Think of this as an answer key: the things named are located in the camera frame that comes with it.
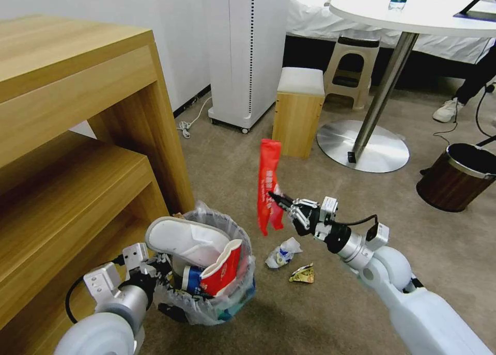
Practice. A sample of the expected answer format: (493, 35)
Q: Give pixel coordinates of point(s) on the beige plastic stool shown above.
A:
(350, 64)

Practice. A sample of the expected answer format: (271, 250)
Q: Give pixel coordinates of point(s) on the dark wood trash bin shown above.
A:
(449, 180)

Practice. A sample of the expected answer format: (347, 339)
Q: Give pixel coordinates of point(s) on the bed with white sheet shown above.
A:
(310, 10)

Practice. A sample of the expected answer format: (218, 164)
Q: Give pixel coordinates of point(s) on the yellow green snack wrapper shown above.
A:
(302, 275)

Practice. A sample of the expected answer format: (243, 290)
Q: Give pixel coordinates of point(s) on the white air purifier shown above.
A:
(248, 52)

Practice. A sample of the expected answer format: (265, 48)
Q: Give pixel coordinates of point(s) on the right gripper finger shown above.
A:
(296, 215)
(292, 202)

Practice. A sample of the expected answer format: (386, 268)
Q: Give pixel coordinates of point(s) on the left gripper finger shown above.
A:
(159, 262)
(164, 281)

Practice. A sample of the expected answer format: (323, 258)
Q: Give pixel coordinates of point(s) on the person's leg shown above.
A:
(474, 85)

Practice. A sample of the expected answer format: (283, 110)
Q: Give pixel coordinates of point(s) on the person's white shoe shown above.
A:
(447, 110)

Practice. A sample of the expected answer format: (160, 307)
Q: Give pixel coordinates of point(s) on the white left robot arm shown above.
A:
(108, 331)

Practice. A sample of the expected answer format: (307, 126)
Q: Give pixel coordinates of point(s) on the black stand with dark tablet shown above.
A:
(474, 8)

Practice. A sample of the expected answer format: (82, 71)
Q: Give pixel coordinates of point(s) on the red plastic wrapper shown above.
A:
(267, 176)

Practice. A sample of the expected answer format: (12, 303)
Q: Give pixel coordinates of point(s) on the white slipper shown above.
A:
(182, 238)

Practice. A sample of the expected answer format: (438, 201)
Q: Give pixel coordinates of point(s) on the round white pedestal table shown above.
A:
(403, 19)

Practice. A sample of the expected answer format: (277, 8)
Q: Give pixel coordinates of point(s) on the trash bin with clear liner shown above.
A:
(217, 308)

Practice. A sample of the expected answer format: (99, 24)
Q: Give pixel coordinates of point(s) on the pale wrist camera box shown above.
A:
(135, 255)
(329, 208)

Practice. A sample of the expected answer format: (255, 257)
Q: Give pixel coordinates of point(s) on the crumpled white blue wrapper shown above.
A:
(282, 254)

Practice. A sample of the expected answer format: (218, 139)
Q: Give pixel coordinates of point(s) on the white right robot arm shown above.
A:
(410, 304)

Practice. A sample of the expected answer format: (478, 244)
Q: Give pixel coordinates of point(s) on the small black block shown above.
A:
(352, 157)

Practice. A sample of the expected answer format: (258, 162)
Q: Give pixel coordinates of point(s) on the wooden stool white cushion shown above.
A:
(296, 114)

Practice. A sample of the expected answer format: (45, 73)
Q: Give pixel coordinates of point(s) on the wooden desk with shelf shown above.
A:
(77, 138)

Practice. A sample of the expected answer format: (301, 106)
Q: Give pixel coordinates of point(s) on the red white paper cup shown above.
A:
(221, 271)

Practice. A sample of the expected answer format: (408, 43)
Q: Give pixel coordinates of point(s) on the blue white crushed can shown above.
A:
(190, 279)

